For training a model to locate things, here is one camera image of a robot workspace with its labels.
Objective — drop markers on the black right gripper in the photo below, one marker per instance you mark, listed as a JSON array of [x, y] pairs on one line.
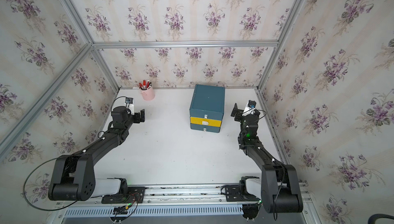
[[238, 113]]

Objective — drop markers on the yellow drawer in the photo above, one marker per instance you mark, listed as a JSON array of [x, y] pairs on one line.
[[205, 121]]

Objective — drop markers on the aluminium mounting rail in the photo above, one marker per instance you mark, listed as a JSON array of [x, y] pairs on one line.
[[186, 194]]

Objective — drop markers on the pink pen holder cup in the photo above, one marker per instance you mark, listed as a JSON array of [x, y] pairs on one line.
[[148, 94]]

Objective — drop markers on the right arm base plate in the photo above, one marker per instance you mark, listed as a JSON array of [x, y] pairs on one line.
[[235, 193]]

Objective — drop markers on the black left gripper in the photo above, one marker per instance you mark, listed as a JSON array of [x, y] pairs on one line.
[[137, 120]]

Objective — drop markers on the teal drawer cabinet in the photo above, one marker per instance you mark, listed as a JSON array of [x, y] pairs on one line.
[[208, 102]]

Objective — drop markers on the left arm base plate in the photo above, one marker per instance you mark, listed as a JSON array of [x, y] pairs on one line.
[[133, 195]]

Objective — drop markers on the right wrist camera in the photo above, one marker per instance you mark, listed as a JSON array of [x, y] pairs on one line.
[[250, 107]]

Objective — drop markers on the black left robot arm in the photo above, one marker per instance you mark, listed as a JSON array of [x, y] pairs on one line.
[[73, 176]]

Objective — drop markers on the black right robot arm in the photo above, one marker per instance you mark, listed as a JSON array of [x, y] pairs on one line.
[[278, 187]]

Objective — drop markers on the teal bottom drawer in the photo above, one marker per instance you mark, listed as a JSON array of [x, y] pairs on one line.
[[205, 128]]

